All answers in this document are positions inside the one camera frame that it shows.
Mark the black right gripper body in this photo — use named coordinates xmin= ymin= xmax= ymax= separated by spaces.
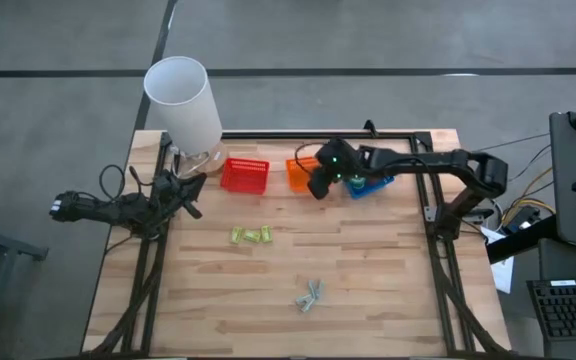
xmin=316 ymin=138 xmax=365 ymax=177

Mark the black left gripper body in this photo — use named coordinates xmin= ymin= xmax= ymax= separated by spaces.
xmin=152 ymin=169 xmax=189 ymax=216

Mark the orange plastic basket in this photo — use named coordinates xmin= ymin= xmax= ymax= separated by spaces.
xmin=285 ymin=155 xmax=322 ymax=194

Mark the blue plastic basket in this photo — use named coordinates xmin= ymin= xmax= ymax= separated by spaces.
xmin=343 ymin=172 xmax=396 ymax=200

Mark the red plastic basket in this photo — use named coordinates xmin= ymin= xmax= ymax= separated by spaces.
xmin=219 ymin=157 xmax=271 ymax=196

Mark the white fabric lampshade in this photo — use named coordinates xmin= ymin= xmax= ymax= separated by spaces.
xmin=143 ymin=55 xmax=224 ymax=155

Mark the black metal stand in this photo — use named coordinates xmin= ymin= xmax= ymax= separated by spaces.
xmin=0 ymin=199 xmax=49 ymax=351

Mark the black power adapter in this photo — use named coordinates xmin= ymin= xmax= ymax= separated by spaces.
xmin=505 ymin=205 xmax=542 ymax=234

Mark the white paper sheet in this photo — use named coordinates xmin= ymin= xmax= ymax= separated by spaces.
xmin=480 ymin=224 xmax=515 ymax=295

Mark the black desk beam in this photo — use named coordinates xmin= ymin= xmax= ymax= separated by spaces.
xmin=485 ymin=214 xmax=559 ymax=265

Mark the black keyboard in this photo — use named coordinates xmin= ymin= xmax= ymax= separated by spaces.
xmin=526 ymin=277 xmax=576 ymax=342

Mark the clear lamp cord bundle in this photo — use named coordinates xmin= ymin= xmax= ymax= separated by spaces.
xmin=171 ymin=144 xmax=210 ymax=177

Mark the black camera cable loop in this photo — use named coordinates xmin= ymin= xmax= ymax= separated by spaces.
xmin=98 ymin=163 xmax=127 ymax=201

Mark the yellow cable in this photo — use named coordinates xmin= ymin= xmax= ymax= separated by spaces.
xmin=500 ymin=167 xmax=554 ymax=226

